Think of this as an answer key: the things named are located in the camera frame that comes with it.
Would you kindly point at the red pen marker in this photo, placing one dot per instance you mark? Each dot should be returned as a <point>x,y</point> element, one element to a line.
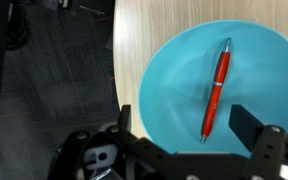
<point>217,90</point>

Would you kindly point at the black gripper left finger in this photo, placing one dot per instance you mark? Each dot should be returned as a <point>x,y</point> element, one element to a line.
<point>126,118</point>

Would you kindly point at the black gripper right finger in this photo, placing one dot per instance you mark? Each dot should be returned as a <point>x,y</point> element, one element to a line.
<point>247,126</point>

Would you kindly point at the teal plastic bowl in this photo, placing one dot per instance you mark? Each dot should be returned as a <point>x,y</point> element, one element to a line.
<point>267,83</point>

